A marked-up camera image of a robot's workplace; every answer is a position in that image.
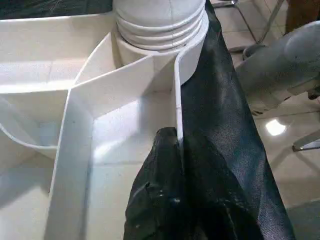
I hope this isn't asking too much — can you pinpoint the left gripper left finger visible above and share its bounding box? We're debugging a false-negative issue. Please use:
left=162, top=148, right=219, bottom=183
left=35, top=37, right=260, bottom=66
left=122, top=126, right=188, bottom=240

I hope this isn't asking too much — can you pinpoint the white plastic table top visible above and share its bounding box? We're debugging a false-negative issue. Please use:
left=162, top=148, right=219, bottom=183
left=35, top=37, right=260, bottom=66
left=0, top=9, right=211, bottom=240

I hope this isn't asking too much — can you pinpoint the brown furniture leg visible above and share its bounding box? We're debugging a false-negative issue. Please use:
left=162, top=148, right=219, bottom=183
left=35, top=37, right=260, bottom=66
left=284, top=0, right=320, bottom=35

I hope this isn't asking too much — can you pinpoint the metal chair frame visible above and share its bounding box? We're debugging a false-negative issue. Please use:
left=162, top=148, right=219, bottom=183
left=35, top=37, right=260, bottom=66
left=212, top=0, right=285, bottom=57

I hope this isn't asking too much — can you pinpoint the white plastic table leg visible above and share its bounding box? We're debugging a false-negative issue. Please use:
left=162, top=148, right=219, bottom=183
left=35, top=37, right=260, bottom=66
left=112, top=0, right=209, bottom=52

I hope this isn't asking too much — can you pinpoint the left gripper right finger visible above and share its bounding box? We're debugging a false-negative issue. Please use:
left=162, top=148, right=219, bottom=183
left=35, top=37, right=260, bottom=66
left=181, top=131, right=267, bottom=240

